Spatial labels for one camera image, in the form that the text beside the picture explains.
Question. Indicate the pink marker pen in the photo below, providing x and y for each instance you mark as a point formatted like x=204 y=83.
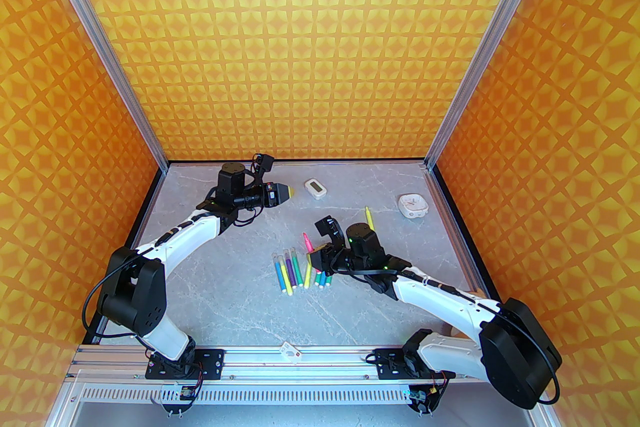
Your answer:
x=307 y=242

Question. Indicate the white plastic tag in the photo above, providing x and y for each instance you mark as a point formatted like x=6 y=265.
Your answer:
x=290 y=351

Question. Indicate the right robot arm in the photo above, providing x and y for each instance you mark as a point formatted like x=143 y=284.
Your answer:
x=440 y=305

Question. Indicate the yellow marker pen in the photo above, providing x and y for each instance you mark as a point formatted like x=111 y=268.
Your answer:
x=369 y=219
x=307 y=277
x=286 y=279

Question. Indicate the white digital timer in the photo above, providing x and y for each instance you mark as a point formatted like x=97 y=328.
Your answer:
x=315 y=187

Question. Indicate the white alarm clock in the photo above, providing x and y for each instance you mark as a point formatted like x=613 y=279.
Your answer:
x=414 y=205

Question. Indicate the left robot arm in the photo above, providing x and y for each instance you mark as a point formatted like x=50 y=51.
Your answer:
x=130 y=290

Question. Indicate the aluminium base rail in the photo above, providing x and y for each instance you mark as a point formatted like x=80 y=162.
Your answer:
x=325 y=360

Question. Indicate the purple marker pen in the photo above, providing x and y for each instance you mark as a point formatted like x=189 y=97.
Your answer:
x=290 y=271

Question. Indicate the small circuit board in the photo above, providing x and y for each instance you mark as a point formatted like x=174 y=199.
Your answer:
x=186 y=394
x=417 y=396

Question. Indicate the aluminium frame post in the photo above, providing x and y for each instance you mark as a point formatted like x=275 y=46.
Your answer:
x=102 y=44
x=491 y=44

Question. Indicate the blue marker pen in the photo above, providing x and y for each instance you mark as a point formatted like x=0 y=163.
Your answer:
x=278 y=272
x=323 y=282

